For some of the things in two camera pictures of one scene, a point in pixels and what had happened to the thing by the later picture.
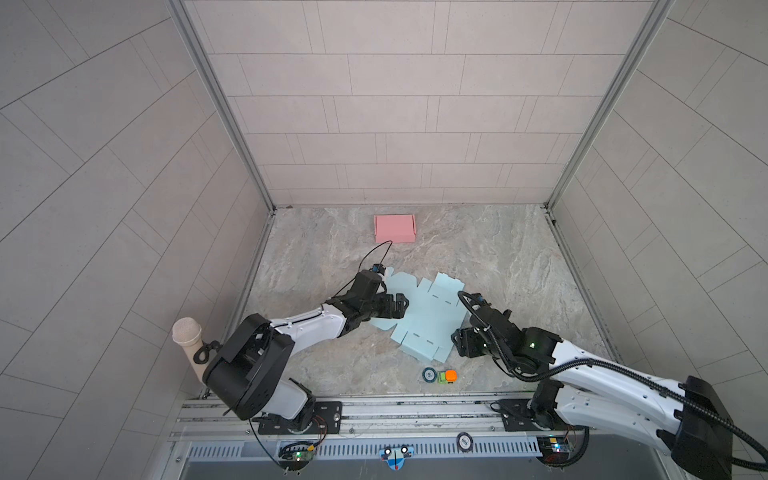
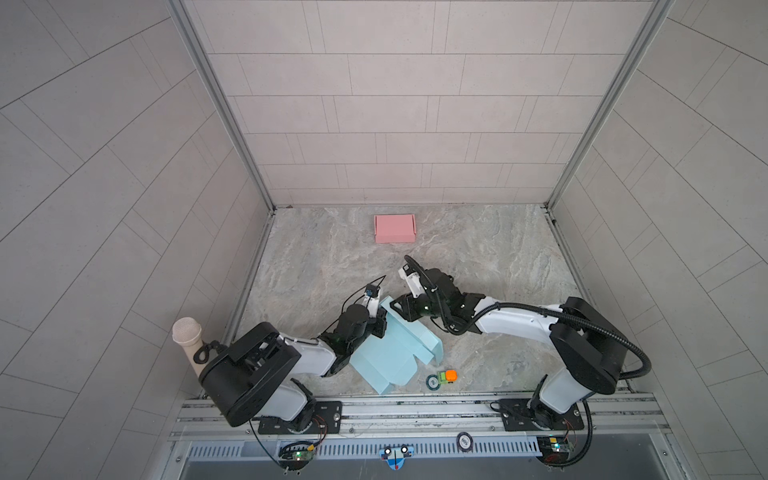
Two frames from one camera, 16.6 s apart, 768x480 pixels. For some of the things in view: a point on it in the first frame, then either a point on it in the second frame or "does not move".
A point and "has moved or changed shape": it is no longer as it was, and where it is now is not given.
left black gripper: x=398 y=311 -> x=378 y=322
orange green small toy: x=447 y=376 does not move
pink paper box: x=398 y=228 does not move
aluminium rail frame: x=428 y=419 does not move
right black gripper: x=462 y=340 -> x=406 y=307
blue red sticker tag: x=395 y=457 does not move
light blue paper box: x=433 y=311 has moved or changed shape
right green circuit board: x=555 y=450 does not move
